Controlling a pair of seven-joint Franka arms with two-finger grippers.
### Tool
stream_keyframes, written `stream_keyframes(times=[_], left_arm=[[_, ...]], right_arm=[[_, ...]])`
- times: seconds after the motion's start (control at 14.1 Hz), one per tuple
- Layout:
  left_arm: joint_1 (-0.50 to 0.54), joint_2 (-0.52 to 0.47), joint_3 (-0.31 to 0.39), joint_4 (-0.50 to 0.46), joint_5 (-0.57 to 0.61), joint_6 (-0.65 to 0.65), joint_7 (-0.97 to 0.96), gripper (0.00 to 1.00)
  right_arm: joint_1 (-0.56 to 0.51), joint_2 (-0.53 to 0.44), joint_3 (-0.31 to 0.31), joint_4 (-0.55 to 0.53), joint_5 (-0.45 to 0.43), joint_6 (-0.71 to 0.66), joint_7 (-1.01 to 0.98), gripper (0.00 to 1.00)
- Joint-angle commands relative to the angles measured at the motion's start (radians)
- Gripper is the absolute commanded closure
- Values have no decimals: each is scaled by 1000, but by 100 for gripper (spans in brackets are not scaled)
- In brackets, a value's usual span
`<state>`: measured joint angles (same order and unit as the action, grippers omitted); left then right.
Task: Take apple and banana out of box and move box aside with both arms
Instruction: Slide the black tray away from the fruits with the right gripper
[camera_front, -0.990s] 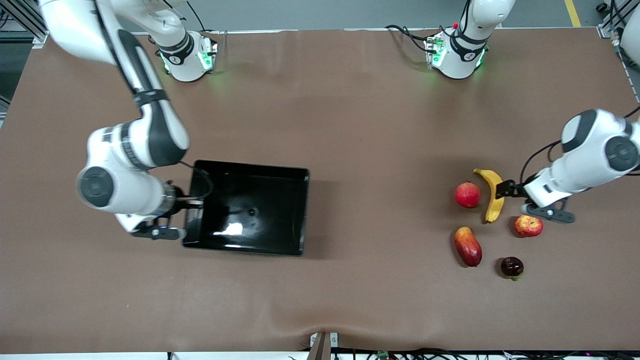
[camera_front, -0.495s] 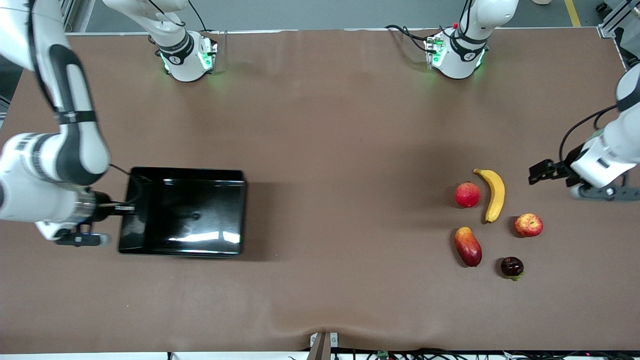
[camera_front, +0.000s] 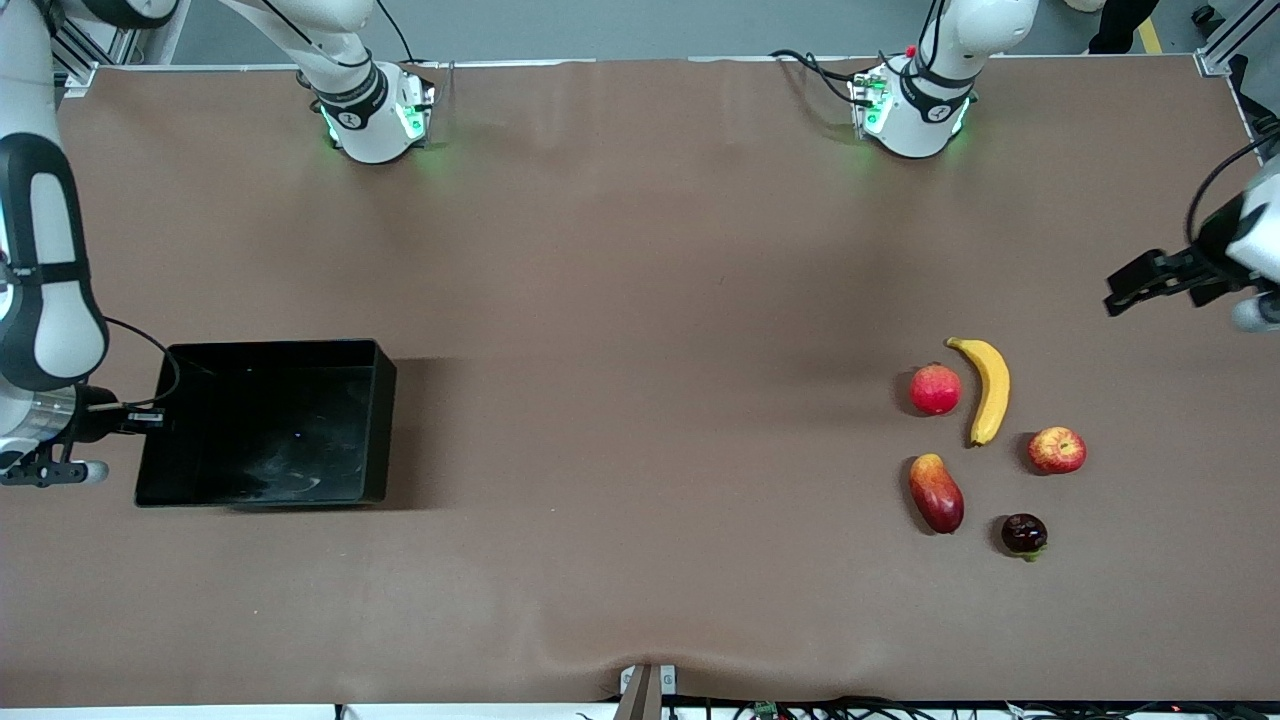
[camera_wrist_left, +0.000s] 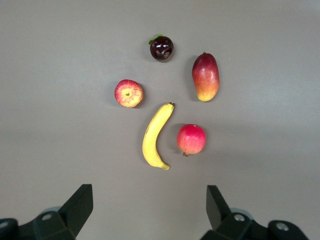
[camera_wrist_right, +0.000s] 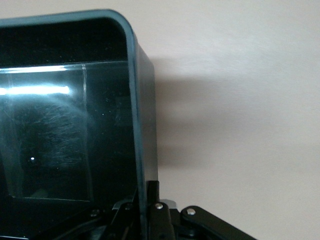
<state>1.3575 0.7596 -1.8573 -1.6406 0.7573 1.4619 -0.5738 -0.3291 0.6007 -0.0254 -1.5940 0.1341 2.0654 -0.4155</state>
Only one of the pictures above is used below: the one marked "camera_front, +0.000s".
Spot aluminium frame profile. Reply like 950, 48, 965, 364
1195, 0, 1280, 77
50, 0, 181, 93

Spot black right arm base cable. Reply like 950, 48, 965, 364
375, 0, 417, 64

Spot black arm base cable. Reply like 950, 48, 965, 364
375, 0, 417, 64
769, 48, 873, 107

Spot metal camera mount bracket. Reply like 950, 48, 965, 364
618, 663, 678, 720

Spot yellow banana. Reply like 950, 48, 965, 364
946, 337, 1012, 448

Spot red yellow mango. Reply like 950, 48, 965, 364
908, 453, 966, 535

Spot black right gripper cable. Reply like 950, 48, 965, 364
100, 317, 182, 411

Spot red yellow apple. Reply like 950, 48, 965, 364
1027, 426, 1088, 475

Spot person in dark trousers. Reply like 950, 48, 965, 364
1065, 0, 1163, 56

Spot black left arm base cable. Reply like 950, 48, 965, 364
769, 48, 873, 107

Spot round red pomegranate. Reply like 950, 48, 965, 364
908, 362, 963, 417

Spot black plastic box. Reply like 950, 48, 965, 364
134, 338, 398, 509

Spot dark purple mangosteen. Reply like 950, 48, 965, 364
1001, 513, 1049, 562

